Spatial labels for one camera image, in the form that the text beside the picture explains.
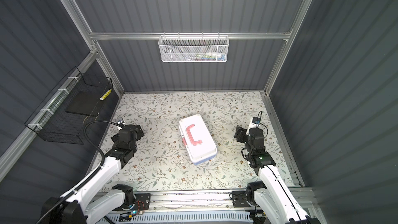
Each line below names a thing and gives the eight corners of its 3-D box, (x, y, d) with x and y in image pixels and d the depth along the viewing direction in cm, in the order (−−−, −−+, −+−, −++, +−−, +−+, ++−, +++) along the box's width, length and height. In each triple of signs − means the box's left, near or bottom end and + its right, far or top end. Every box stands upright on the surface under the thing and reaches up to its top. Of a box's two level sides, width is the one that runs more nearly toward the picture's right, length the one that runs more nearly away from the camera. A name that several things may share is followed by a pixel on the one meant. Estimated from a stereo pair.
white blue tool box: (192, 168, 86) (190, 160, 76) (178, 130, 101) (176, 119, 92) (216, 158, 89) (217, 149, 80) (199, 123, 105) (199, 112, 95)
